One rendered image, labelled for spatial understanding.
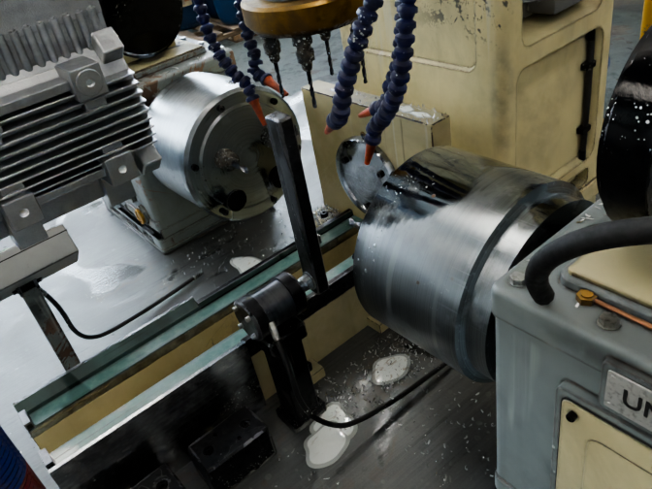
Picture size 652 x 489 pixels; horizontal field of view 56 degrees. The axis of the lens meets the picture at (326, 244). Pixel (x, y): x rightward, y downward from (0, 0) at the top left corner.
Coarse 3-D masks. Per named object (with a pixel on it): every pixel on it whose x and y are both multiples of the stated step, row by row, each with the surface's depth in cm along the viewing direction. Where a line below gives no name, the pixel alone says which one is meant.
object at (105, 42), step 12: (96, 36) 59; (108, 36) 59; (96, 48) 59; (108, 48) 59; (120, 48) 59; (108, 60) 60; (144, 156) 65; (156, 156) 66; (144, 168) 66; (156, 168) 68
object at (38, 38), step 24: (0, 0) 54; (24, 0) 55; (48, 0) 56; (72, 0) 57; (96, 0) 59; (0, 24) 54; (24, 24) 56; (48, 24) 57; (72, 24) 58; (96, 24) 59; (0, 48) 55; (24, 48) 56; (48, 48) 57; (72, 48) 59; (0, 72) 56
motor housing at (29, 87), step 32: (0, 96) 55; (32, 96) 55; (64, 96) 57; (128, 96) 60; (32, 128) 56; (64, 128) 58; (96, 128) 59; (128, 128) 62; (0, 160) 56; (32, 160) 57; (64, 160) 58; (96, 160) 62; (64, 192) 60; (96, 192) 66; (0, 224) 62
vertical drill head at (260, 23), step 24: (264, 0) 80; (288, 0) 77; (312, 0) 76; (336, 0) 75; (360, 0) 77; (264, 24) 78; (288, 24) 76; (312, 24) 76; (336, 24) 77; (264, 48) 86; (312, 48) 81; (312, 96) 84
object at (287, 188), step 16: (272, 128) 70; (288, 128) 70; (272, 144) 72; (288, 144) 70; (288, 160) 71; (288, 176) 73; (304, 176) 74; (288, 192) 75; (304, 192) 75; (288, 208) 77; (304, 208) 75; (304, 224) 76; (304, 240) 78; (320, 240) 80; (304, 256) 80; (320, 256) 80; (304, 272) 82; (320, 272) 81; (320, 288) 83
